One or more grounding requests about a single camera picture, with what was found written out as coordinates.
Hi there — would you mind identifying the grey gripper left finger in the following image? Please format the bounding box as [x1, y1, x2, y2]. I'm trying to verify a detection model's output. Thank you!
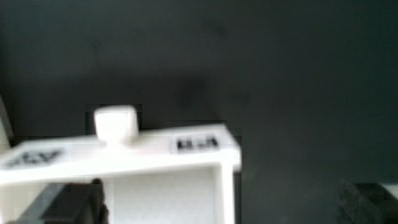
[34, 178, 112, 224]

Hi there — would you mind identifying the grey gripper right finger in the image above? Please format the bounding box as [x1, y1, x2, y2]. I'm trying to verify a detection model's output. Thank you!
[336, 181, 398, 224]

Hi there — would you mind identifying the white front drawer with knob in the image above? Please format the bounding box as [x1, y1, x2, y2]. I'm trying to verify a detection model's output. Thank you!
[0, 106, 242, 224]

